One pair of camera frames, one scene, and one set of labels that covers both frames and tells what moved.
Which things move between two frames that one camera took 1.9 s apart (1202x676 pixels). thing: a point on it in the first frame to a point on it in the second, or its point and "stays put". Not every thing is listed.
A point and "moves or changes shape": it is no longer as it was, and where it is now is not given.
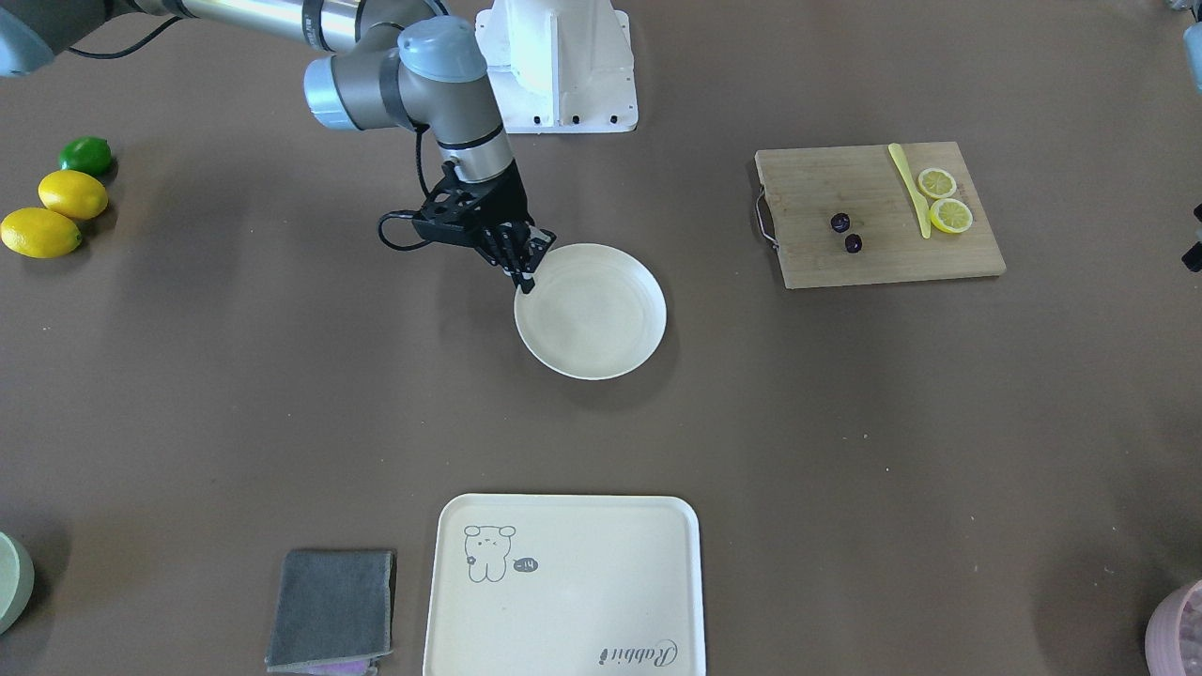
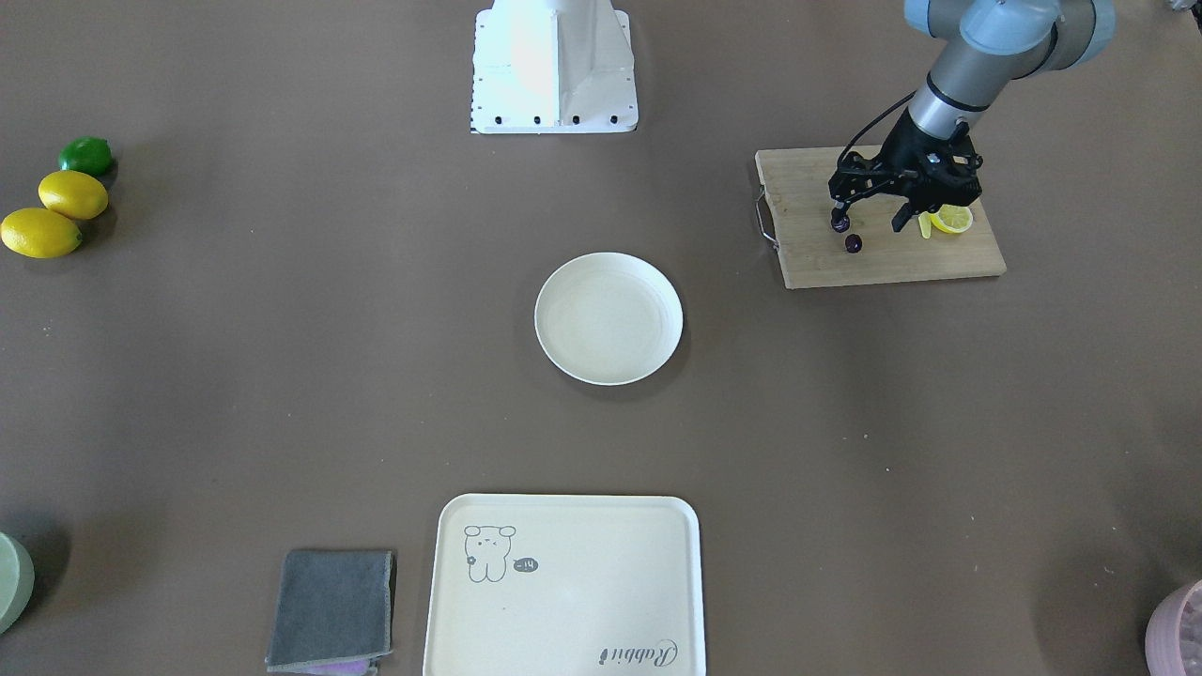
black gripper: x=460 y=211 to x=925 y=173
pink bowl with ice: x=1173 y=638 stays put
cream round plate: x=596 y=312 moves or changes shape
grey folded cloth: x=331 y=605 stays put
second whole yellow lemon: x=38 y=233 stays put
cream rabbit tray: x=565 y=585 stays put
